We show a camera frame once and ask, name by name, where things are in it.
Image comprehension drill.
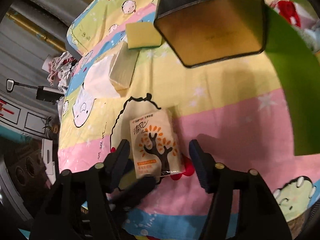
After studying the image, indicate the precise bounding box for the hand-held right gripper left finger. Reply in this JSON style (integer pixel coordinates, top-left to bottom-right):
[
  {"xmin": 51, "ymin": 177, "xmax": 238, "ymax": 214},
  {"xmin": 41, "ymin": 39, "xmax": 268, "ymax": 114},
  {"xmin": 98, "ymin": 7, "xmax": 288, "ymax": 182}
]
[{"xmin": 30, "ymin": 139, "xmax": 132, "ymax": 240}]

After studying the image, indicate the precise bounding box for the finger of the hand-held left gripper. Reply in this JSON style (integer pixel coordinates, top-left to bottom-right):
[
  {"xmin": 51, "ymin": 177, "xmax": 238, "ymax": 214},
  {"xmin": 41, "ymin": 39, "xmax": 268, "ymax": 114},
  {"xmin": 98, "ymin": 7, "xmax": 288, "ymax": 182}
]
[{"xmin": 109, "ymin": 176, "xmax": 157, "ymax": 204}]

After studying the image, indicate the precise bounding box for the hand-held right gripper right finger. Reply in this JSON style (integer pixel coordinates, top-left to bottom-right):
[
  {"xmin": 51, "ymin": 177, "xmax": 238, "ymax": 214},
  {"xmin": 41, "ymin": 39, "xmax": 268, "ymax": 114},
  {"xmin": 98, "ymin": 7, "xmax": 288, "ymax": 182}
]
[{"xmin": 189, "ymin": 139, "xmax": 293, "ymax": 240}]

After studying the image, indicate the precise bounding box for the tree print tissue pack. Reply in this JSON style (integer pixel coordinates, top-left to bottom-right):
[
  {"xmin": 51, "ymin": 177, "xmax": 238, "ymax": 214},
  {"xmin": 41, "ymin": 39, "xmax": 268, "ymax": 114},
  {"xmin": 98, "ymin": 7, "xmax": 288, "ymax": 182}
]
[{"xmin": 129, "ymin": 108, "xmax": 181, "ymax": 179}]

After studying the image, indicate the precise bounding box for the cartoon printed blanket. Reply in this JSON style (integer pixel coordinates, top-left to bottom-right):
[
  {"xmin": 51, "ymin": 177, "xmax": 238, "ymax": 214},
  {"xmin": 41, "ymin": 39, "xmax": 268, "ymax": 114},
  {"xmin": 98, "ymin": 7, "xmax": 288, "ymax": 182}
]
[{"xmin": 57, "ymin": 0, "xmax": 320, "ymax": 240}]

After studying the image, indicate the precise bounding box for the dark speaker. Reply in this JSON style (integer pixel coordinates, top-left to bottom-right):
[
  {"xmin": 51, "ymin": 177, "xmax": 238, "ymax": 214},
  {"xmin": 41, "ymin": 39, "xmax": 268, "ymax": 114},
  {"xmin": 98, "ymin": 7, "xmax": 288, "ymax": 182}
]
[{"xmin": 7, "ymin": 152, "xmax": 50, "ymax": 188}]

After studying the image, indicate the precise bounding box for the white blue cabinet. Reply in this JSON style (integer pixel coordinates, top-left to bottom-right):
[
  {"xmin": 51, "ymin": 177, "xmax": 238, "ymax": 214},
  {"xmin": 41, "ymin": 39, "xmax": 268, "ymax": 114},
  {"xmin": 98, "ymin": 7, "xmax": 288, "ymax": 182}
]
[{"xmin": 0, "ymin": 90, "xmax": 60, "ymax": 140}]

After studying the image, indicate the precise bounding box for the open beige tissue pack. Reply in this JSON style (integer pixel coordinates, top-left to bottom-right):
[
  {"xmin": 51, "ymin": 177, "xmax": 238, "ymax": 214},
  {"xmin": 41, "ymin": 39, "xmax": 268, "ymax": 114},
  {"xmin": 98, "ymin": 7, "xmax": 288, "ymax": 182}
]
[{"xmin": 84, "ymin": 41, "xmax": 139, "ymax": 99}]

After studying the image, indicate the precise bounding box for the black phone stand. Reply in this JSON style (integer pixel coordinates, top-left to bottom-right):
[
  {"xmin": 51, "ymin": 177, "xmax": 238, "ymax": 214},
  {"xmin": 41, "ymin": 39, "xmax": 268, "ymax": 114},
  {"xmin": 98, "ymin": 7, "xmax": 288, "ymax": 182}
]
[{"xmin": 5, "ymin": 79, "xmax": 65, "ymax": 104}]

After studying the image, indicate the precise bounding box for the pile of clothes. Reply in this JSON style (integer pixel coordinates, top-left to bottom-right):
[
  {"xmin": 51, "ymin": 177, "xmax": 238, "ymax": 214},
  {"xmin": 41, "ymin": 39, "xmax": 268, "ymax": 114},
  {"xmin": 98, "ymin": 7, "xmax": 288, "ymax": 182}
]
[{"xmin": 46, "ymin": 51, "xmax": 80, "ymax": 93}]

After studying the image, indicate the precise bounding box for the white bin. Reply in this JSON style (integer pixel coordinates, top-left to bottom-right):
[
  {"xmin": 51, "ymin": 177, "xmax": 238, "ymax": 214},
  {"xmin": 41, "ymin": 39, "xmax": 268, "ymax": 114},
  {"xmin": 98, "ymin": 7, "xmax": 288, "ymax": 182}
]
[{"xmin": 42, "ymin": 54, "xmax": 53, "ymax": 72}]

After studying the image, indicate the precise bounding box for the yellow green sponge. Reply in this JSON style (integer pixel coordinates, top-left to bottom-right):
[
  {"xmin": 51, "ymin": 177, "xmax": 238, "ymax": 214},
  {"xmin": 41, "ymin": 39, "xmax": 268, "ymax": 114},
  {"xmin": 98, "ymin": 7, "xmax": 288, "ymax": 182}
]
[{"xmin": 125, "ymin": 21, "xmax": 163, "ymax": 50}]

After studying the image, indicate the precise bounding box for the gold patterned curtain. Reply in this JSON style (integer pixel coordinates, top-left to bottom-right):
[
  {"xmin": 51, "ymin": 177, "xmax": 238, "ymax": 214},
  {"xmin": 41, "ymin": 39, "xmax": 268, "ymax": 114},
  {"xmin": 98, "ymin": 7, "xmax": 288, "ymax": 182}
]
[{"xmin": 5, "ymin": 0, "xmax": 95, "ymax": 53}]

